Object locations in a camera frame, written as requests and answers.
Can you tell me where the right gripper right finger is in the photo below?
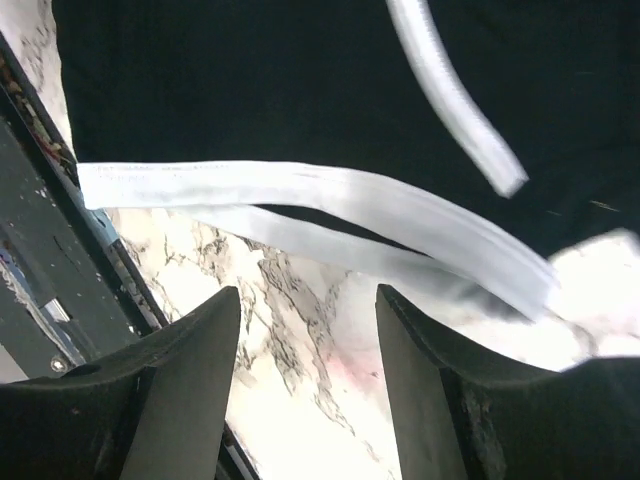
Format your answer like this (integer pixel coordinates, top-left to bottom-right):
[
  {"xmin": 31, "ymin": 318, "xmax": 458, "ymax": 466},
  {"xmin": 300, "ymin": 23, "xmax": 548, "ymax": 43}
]
[{"xmin": 375, "ymin": 285, "xmax": 639, "ymax": 480}]

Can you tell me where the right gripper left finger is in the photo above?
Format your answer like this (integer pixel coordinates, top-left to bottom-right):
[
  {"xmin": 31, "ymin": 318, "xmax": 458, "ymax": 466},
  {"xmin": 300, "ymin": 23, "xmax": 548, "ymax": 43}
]
[{"xmin": 1, "ymin": 287, "xmax": 241, "ymax": 479}]

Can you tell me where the black underwear white waistband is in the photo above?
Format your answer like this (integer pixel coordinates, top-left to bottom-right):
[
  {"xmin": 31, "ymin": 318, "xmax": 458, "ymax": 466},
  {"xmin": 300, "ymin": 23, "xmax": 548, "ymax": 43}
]
[{"xmin": 52, "ymin": 1, "xmax": 639, "ymax": 319}]

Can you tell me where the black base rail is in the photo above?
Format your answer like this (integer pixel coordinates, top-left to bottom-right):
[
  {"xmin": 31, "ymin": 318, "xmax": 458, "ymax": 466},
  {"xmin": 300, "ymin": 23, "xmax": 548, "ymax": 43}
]
[{"xmin": 1, "ymin": 45, "xmax": 256, "ymax": 479}]

